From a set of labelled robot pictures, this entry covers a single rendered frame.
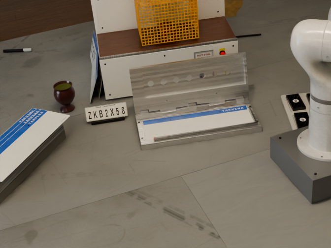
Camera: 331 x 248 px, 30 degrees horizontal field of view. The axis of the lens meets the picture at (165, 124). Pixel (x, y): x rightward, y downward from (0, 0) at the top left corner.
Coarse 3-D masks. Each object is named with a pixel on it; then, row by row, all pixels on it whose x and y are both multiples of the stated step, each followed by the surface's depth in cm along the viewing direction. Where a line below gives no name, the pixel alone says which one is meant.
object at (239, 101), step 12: (240, 96) 238; (180, 108) 235; (192, 108) 236; (204, 108) 236; (216, 108) 235; (252, 108) 233; (144, 120) 233; (144, 132) 226; (216, 132) 222; (228, 132) 222; (240, 132) 222; (252, 132) 223; (144, 144) 219; (156, 144) 220; (168, 144) 221
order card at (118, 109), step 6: (120, 102) 237; (90, 108) 236; (96, 108) 236; (102, 108) 236; (108, 108) 237; (114, 108) 237; (120, 108) 237; (126, 108) 237; (90, 114) 236; (96, 114) 236; (102, 114) 237; (108, 114) 237; (114, 114) 237; (120, 114) 237; (126, 114) 238; (90, 120) 237; (96, 120) 237
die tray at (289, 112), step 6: (282, 96) 240; (300, 96) 239; (282, 102) 238; (288, 102) 236; (306, 102) 235; (288, 108) 233; (306, 108) 232; (288, 114) 230; (294, 120) 226; (294, 126) 223
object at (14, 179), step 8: (32, 112) 228; (8, 128) 220; (0, 136) 216; (56, 136) 226; (64, 136) 230; (48, 144) 222; (56, 144) 226; (40, 152) 218; (48, 152) 223; (24, 160) 211; (32, 160) 215; (40, 160) 219; (16, 168) 208; (24, 168) 211; (32, 168) 215; (8, 176) 204; (16, 176) 208; (24, 176) 212; (0, 184) 201; (8, 184) 205; (16, 184) 209; (0, 192) 202; (8, 192) 206; (0, 200) 203
